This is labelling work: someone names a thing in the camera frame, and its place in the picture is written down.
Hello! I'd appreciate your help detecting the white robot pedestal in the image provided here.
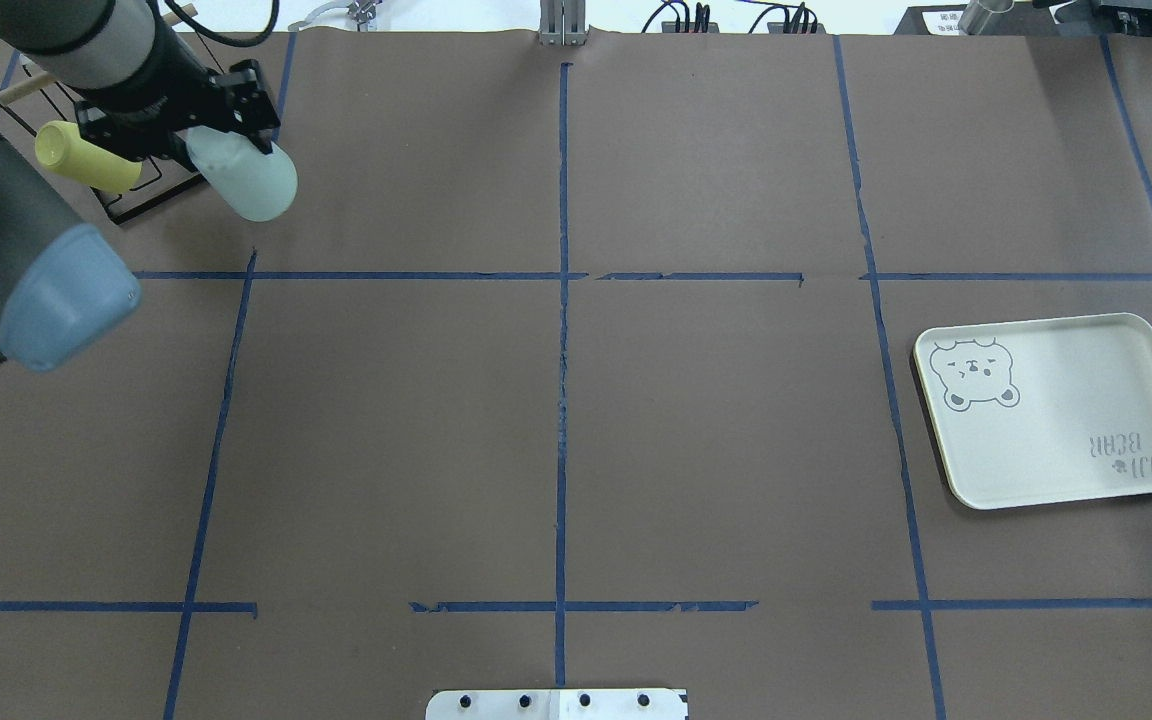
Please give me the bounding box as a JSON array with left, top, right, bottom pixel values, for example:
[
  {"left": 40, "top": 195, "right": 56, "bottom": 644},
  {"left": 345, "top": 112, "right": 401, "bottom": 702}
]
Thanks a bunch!
[{"left": 425, "top": 688, "right": 690, "bottom": 719}]

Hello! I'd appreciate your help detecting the aluminium frame post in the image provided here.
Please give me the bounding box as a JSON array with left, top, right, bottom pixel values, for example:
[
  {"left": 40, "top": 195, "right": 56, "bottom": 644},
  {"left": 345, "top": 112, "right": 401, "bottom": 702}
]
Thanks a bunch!
[{"left": 538, "top": 0, "right": 589, "bottom": 47}]

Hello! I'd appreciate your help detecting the black wire cup rack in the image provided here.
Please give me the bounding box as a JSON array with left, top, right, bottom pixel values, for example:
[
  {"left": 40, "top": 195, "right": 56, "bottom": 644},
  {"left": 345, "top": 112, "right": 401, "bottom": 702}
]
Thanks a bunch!
[{"left": 0, "top": 3, "right": 209, "bottom": 227}]

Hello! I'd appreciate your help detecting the small metal cup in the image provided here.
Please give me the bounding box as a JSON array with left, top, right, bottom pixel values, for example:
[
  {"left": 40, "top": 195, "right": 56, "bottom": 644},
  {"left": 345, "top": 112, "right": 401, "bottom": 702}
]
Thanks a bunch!
[{"left": 957, "top": 0, "right": 1015, "bottom": 36}]

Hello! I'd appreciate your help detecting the white bear tray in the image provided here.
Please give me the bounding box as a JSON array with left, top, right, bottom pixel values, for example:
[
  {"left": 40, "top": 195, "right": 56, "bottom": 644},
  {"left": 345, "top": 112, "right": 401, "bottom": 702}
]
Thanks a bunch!
[{"left": 911, "top": 313, "right": 1152, "bottom": 510}]

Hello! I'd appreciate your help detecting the yellow cup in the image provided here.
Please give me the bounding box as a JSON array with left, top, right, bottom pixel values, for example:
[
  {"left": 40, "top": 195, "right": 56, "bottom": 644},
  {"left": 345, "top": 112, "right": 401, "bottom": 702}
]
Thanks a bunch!
[{"left": 35, "top": 120, "right": 143, "bottom": 194}]

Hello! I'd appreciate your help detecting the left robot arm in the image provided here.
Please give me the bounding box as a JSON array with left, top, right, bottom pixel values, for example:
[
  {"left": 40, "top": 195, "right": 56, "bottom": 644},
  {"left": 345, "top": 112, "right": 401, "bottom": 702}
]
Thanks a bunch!
[{"left": 0, "top": 1, "right": 300, "bottom": 372}]

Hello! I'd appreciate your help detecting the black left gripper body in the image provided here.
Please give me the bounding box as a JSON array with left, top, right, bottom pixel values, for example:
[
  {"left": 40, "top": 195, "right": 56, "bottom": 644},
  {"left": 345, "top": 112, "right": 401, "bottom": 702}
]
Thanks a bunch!
[{"left": 74, "top": 59, "right": 282, "bottom": 165}]

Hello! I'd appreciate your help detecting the pale green cup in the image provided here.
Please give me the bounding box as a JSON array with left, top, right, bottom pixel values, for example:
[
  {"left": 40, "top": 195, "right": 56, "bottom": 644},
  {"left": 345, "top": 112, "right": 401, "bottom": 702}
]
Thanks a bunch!
[{"left": 185, "top": 126, "right": 300, "bottom": 222}]

